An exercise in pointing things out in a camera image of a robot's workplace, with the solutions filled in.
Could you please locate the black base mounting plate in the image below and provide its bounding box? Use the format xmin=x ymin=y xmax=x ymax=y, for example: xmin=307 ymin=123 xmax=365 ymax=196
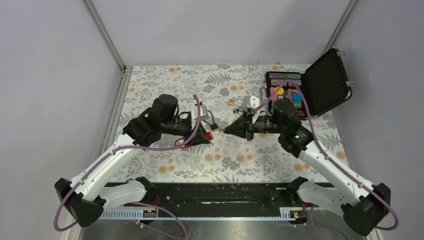
xmin=141 ymin=182 xmax=305 ymax=219

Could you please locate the black poker chip case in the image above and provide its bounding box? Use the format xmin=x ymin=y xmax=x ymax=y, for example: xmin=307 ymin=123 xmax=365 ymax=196
xmin=264 ymin=48 xmax=353 ymax=117

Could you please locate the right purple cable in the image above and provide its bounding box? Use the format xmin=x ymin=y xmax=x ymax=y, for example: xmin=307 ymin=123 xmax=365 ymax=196
xmin=253 ymin=82 xmax=400 ymax=231

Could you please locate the purple cable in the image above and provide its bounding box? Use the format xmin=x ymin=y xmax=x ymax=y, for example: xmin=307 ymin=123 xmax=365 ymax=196
xmin=253 ymin=82 xmax=400 ymax=231
xmin=53 ymin=94 xmax=202 ymax=233

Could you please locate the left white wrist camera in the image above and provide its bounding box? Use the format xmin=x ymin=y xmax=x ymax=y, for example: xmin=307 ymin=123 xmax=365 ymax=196
xmin=190 ymin=103 xmax=209 ymax=129

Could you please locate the blue poker chip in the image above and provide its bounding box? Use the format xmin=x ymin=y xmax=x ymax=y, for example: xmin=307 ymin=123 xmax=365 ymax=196
xmin=292 ymin=94 xmax=303 ymax=103

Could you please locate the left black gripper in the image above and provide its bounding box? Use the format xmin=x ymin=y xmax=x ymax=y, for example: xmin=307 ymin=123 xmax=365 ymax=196
xmin=161 ymin=117 xmax=211 ymax=147

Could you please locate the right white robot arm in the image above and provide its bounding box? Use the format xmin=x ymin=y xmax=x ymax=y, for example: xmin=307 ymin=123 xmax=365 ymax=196
xmin=224 ymin=97 xmax=391 ymax=237

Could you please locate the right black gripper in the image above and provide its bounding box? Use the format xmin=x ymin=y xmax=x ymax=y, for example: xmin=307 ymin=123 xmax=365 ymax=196
xmin=224 ymin=109 xmax=285 ymax=141

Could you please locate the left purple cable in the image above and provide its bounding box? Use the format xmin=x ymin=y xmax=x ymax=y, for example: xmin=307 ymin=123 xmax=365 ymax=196
xmin=53 ymin=94 xmax=202 ymax=233

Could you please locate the red padlock with keys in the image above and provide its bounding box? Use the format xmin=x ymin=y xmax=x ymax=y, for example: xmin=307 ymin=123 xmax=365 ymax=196
xmin=180 ymin=131 xmax=214 ymax=149

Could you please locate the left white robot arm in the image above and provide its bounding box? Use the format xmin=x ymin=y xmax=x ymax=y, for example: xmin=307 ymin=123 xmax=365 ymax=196
xmin=53 ymin=94 xmax=212 ymax=232

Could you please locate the yellow poker chip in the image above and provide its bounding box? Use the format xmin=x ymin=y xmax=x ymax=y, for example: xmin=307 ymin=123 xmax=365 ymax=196
xmin=277 ymin=88 xmax=285 ymax=95

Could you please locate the black cable lock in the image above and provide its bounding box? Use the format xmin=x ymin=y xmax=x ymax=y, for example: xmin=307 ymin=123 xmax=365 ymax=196
xmin=203 ymin=110 xmax=219 ymax=131

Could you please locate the floral tablecloth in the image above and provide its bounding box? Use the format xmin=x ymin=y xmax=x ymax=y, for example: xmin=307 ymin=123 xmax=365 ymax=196
xmin=111 ymin=63 xmax=355 ymax=184

